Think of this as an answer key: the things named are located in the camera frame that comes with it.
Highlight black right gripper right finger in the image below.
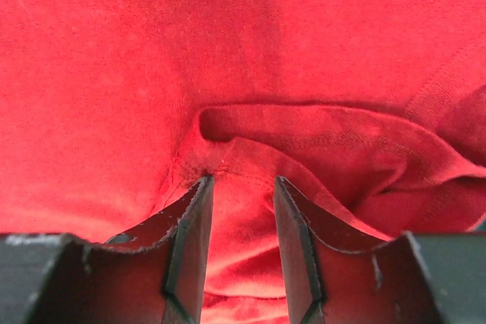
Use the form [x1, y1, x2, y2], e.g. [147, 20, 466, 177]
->
[273, 177, 485, 323]

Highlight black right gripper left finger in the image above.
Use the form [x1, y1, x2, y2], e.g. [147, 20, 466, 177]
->
[1, 176, 214, 323]

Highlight red t-shirt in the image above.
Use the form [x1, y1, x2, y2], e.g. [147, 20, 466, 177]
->
[1, 0, 485, 323]

